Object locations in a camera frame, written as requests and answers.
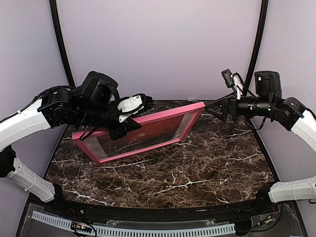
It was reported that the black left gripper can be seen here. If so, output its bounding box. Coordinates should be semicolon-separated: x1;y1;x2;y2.
76;97;142;140

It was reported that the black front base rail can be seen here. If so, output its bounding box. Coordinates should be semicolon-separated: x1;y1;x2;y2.
29;192;294;224

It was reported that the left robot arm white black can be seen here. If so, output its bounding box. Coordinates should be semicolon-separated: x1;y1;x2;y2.
0;84;152;215

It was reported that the small circuit board with leds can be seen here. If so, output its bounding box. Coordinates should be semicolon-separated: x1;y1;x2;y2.
70;222;92;234

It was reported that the black right enclosure post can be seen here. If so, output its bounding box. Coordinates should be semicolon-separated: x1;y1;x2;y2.
243;0;269;95

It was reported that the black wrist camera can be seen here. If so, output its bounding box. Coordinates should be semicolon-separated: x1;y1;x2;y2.
81;71;155;119
221;69;282;99

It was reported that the light wooden picture frame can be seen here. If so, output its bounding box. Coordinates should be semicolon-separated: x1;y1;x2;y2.
72;101;206;164

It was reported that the white slotted cable duct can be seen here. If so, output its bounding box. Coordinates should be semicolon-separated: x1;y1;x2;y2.
31;210;236;236

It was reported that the black enclosure post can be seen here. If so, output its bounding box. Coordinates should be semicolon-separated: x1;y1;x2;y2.
49;0;76;89
243;0;269;95

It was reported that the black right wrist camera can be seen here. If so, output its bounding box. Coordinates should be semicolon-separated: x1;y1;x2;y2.
221;69;282;99

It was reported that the red and grey photo print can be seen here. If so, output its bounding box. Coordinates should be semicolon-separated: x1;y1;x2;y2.
94;115;184;159

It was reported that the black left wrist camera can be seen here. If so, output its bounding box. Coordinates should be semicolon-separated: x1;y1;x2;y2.
81;71;155;119

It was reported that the black left enclosure post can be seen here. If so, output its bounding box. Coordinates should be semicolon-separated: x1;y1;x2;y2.
49;0;76;89

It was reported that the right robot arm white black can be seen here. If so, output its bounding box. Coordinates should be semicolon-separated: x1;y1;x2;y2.
205;95;316;214

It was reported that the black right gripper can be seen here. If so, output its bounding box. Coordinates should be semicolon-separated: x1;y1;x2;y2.
204;91;273;121

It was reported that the clear acrylic sheet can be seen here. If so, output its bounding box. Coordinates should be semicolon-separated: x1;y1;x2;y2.
82;111;198;160

